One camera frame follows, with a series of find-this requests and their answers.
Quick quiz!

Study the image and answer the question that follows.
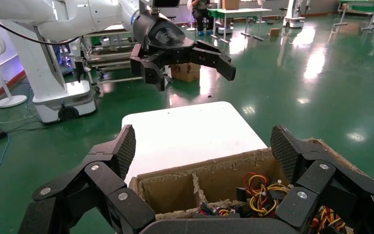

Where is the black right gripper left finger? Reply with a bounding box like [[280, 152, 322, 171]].
[[32, 124, 156, 234]]

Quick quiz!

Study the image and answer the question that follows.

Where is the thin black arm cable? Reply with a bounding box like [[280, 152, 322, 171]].
[[0, 14, 81, 46]]

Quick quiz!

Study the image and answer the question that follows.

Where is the seated person in dark clothes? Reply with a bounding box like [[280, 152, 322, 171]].
[[190, 0, 214, 36]]

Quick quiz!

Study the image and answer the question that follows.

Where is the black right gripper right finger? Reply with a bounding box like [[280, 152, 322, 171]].
[[270, 124, 374, 233]]

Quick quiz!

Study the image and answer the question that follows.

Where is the wire bundle in box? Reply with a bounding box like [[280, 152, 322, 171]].
[[237, 172, 292, 217]]

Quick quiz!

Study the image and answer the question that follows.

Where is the divided brown cardboard box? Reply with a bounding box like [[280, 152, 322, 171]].
[[128, 138, 372, 234]]

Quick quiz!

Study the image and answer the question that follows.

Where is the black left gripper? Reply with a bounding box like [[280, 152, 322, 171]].
[[130, 11, 237, 93]]

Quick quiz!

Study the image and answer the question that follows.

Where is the metal shelf cart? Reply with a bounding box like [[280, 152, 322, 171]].
[[82, 29, 144, 94]]

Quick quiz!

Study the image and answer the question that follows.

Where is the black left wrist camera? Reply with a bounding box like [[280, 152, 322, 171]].
[[138, 0, 181, 15]]

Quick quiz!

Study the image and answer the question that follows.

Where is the white robot torso and base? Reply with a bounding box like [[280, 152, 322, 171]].
[[8, 24, 97, 125]]

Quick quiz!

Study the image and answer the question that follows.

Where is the green topped table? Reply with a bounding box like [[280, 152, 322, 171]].
[[333, 0, 374, 31], [207, 8, 272, 44]]

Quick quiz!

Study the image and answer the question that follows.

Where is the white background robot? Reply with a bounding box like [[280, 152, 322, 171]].
[[282, 0, 306, 29]]

